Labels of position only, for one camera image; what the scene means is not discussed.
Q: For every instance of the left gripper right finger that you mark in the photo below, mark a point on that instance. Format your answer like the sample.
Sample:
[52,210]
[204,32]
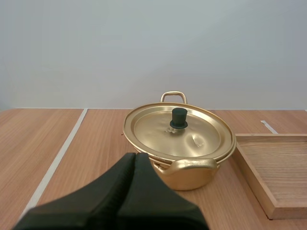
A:
[153,201]

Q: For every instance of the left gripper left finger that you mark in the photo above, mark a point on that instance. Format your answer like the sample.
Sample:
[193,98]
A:
[96,198]

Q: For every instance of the gold lid with black knob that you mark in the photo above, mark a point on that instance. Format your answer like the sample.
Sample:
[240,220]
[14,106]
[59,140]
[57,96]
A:
[177,134]

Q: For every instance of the shallow wooden tray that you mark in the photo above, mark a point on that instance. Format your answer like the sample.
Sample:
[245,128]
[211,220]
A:
[275,172]

